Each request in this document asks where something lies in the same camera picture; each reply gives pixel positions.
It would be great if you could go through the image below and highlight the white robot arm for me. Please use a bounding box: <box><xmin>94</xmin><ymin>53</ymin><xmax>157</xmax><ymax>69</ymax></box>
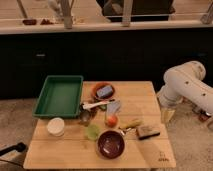
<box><xmin>157</xmin><ymin>61</ymin><xmax>213</xmax><ymax>123</ymax></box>

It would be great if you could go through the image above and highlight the green plastic tray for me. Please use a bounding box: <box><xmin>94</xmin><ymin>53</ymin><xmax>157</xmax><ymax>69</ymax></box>
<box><xmin>33</xmin><ymin>75</ymin><xmax>83</xmax><ymax>118</ymax></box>

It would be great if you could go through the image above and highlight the yellow banana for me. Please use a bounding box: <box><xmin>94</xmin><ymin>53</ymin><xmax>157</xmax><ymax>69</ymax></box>
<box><xmin>119</xmin><ymin>120</ymin><xmax>142</xmax><ymax>130</ymax></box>

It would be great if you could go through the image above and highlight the small metal spoon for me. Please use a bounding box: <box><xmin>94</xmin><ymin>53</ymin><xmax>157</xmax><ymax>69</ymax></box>
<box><xmin>120</xmin><ymin>128</ymin><xmax>132</xmax><ymax>136</ymax></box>

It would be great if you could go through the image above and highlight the dark purple bowl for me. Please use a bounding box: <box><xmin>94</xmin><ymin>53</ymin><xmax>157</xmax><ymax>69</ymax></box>
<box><xmin>97</xmin><ymin>131</ymin><xmax>125</xmax><ymax>159</ymax></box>

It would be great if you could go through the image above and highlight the blue grey sponge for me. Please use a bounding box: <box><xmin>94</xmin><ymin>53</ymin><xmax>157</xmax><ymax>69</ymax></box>
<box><xmin>96</xmin><ymin>85</ymin><xmax>113</xmax><ymax>98</ymax></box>

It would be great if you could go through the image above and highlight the orange brown plate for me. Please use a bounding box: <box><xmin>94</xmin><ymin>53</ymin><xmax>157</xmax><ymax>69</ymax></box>
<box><xmin>91</xmin><ymin>82</ymin><xmax>115</xmax><ymax>101</ymax></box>

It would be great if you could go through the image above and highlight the light green cup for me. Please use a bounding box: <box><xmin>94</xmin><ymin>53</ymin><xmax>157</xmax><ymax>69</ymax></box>
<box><xmin>85</xmin><ymin>124</ymin><xmax>100</xmax><ymax>141</ymax></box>

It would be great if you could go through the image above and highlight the metal ladle spoon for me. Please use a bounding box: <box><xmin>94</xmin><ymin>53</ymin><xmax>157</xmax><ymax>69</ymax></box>
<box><xmin>79</xmin><ymin>106</ymin><xmax>91</xmax><ymax>124</ymax></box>

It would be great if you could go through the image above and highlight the small white cup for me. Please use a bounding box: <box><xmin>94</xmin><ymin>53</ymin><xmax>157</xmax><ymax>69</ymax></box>
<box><xmin>47</xmin><ymin>118</ymin><xmax>65</xmax><ymax>136</ymax></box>

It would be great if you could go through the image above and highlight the wooden table railing shelf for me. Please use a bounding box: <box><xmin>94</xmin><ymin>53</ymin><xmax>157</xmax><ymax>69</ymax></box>
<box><xmin>0</xmin><ymin>0</ymin><xmax>213</xmax><ymax>35</ymax></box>

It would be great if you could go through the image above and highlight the white handled spatula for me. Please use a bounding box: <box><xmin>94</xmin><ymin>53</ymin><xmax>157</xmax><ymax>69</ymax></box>
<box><xmin>82</xmin><ymin>100</ymin><xmax>115</xmax><ymax>110</ymax></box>

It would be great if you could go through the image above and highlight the black handle on floor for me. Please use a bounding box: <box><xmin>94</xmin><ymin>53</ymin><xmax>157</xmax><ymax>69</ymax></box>
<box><xmin>0</xmin><ymin>142</ymin><xmax>27</xmax><ymax>156</ymax></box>

